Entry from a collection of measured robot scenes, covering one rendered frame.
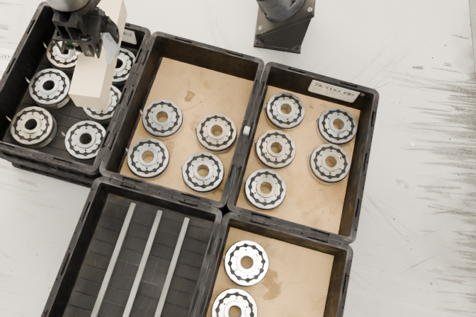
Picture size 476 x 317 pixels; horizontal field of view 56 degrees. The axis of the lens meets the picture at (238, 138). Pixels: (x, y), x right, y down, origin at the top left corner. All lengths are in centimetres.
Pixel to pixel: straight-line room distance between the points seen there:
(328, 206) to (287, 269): 19
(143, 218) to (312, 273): 43
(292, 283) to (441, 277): 45
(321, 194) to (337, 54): 52
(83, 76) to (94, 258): 43
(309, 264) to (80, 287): 53
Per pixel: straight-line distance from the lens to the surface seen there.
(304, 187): 116
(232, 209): 102
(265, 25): 138
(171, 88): 123
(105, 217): 114
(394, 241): 134
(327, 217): 115
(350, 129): 120
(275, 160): 113
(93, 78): 95
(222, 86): 123
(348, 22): 157
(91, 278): 113
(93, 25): 86
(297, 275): 112
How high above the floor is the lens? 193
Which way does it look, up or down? 70 degrees down
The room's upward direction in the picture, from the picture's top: 12 degrees clockwise
